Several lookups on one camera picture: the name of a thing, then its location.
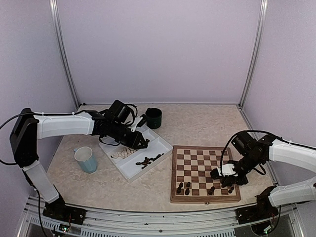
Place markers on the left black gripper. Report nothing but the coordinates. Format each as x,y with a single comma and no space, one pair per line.
134,142

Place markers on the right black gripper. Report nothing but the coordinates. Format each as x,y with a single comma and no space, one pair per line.
231,179

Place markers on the wooden chess board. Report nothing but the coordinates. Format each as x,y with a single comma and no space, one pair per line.
193,164

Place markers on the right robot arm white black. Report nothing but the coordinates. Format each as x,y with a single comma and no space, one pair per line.
297,162

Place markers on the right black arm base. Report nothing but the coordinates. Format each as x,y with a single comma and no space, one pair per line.
263,208

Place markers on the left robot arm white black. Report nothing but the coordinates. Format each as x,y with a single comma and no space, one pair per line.
31,127

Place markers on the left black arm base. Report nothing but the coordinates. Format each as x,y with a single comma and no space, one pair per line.
58,210

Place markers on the pile of white chess pieces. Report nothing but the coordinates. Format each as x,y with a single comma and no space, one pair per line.
123,153

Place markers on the pile of dark chess pieces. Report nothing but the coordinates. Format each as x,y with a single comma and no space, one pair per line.
146,162

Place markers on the white divided plastic tray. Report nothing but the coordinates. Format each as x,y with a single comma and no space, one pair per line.
134,163

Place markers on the dark green cup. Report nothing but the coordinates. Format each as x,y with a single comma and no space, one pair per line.
154,118

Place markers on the light blue cup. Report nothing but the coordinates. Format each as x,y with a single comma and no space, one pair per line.
85,158

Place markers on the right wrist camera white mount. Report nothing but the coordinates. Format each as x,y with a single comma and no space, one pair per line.
223,171

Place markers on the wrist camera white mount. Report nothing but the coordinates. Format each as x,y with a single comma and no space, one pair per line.
223,171
138,122

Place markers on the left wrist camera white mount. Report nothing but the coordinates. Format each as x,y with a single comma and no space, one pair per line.
138,122

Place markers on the left aluminium frame post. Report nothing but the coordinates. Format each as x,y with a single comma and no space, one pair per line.
62,50

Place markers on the aluminium frame post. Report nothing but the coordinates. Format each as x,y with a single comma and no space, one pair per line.
255,53
62,50

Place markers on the right aluminium frame post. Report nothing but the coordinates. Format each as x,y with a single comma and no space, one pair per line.
255,53

